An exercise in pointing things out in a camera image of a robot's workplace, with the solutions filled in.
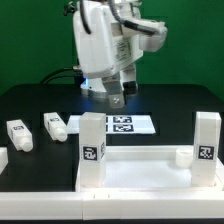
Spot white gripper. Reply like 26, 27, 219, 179
73, 4, 143, 109

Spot white desk top tray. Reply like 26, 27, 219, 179
75, 145, 224, 192

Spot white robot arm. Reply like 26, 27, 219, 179
73, 0, 143, 108

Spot white marker sheet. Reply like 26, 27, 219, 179
65, 114, 157, 135

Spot white front border bar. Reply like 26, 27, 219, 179
0, 191, 224, 220

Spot white left border block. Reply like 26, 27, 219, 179
0, 147, 8, 175

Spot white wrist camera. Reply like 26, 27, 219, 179
139, 20, 168, 52

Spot black cables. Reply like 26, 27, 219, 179
39, 67, 84, 85

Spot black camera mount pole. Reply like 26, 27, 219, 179
63, 0, 84, 85

